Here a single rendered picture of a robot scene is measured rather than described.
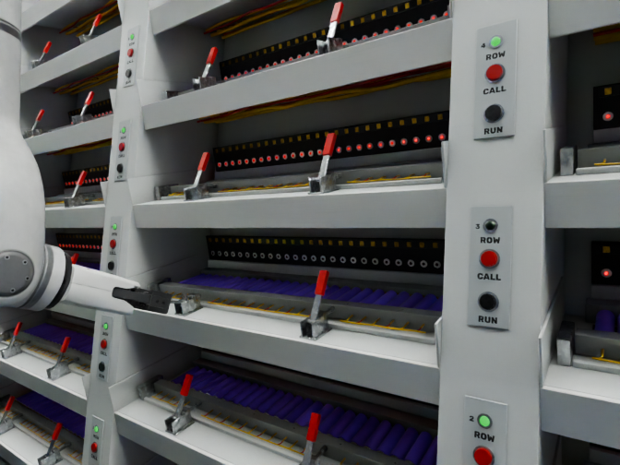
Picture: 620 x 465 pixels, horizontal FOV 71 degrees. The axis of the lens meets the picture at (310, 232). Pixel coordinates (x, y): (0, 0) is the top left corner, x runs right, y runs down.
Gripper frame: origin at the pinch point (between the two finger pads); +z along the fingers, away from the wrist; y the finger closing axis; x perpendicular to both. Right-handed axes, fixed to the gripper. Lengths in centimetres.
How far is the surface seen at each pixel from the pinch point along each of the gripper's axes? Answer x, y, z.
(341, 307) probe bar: 3.8, 28.1, 10.9
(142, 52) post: 47, -17, -5
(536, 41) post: 31, 53, -2
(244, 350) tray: -4.5, 15.3, 7.0
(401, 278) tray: 10.5, 32.3, 20.3
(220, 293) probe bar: 3.5, 3.5, 10.6
